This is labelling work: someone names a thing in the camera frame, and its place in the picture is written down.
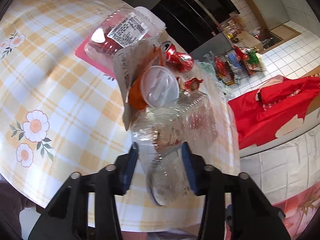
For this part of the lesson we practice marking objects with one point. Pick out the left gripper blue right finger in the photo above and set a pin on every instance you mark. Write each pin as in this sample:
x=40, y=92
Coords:
x=190, y=172

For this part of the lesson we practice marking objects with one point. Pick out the crushed red cola can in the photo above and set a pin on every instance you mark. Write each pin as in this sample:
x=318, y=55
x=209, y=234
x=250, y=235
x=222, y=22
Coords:
x=183, y=62

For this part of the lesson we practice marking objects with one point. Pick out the round clear plastic lid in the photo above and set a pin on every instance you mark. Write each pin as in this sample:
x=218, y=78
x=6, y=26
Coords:
x=158, y=86

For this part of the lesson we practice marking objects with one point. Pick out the black built-in stove oven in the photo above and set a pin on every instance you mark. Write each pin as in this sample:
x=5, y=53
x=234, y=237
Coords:
x=193, y=22

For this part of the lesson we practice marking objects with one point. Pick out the wire kitchen storage rack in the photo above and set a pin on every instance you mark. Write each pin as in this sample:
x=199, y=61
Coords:
x=237, y=64

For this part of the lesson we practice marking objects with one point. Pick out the clear clamshell box pink tray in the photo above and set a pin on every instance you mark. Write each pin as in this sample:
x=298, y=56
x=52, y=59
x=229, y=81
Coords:
x=120, y=29

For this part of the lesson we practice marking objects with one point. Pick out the yellow plaid floral tablecloth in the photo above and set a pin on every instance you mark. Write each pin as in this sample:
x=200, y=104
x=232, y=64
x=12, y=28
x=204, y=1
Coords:
x=59, y=114

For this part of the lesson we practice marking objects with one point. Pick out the brown red wrapper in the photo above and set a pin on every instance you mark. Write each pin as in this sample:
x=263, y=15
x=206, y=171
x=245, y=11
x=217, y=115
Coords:
x=190, y=85

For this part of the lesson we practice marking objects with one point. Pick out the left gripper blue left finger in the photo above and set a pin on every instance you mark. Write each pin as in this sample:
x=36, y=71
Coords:
x=131, y=160

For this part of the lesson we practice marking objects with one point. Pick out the crushed clear plastic container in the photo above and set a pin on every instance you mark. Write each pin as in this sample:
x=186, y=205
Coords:
x=160, y=134

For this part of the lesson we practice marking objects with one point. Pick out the red hanging apron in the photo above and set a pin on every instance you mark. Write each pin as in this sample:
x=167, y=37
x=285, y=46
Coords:
x=273, y=110

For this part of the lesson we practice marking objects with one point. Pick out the orange seasoning packet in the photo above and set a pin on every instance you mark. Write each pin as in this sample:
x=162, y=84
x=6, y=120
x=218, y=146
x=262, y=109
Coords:
x=137, y=92

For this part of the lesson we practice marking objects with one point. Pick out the plastic bags on floor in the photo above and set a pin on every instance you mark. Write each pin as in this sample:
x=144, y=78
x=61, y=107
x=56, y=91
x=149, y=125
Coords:
x=208, y=65

